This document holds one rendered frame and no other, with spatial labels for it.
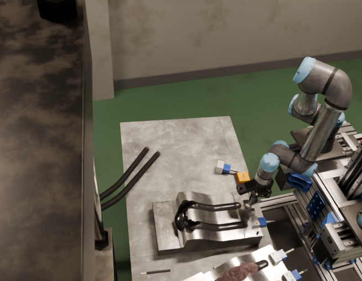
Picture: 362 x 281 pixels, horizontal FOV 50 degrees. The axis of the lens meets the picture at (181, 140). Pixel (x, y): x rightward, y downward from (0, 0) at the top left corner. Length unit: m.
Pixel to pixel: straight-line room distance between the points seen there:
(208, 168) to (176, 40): 1.73
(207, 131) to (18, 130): 1.74
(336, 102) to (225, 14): 2.18
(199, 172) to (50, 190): 1.59
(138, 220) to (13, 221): 1.39
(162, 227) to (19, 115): 1.25
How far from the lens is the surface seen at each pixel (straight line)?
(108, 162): 3.21
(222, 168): 2.15
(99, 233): 1.83
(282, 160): 1.79
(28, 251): 0.60
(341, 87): 1.64
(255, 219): 1.93
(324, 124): 1.70
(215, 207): 1.96
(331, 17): 4.30
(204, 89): 3.89
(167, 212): 1.94
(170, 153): 2.24
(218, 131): 2.39
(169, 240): 1.87
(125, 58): 3.62
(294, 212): 2.87
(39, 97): 0.80
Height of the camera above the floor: 2.53
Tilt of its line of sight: 49 degrees down
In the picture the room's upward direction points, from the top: 7 degrees clockwise
